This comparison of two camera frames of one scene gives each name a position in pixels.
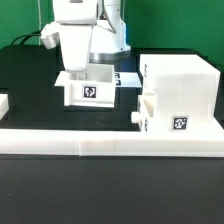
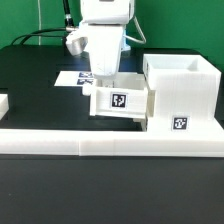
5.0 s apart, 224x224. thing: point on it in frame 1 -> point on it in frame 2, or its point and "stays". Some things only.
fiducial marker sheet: x=127 y=79 -> x=72 y=78
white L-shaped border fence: x=105 y=142 stays
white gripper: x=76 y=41 -> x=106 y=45
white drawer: x=90 y=88 -> x=124 y=95
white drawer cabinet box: x=187 y=92 stays
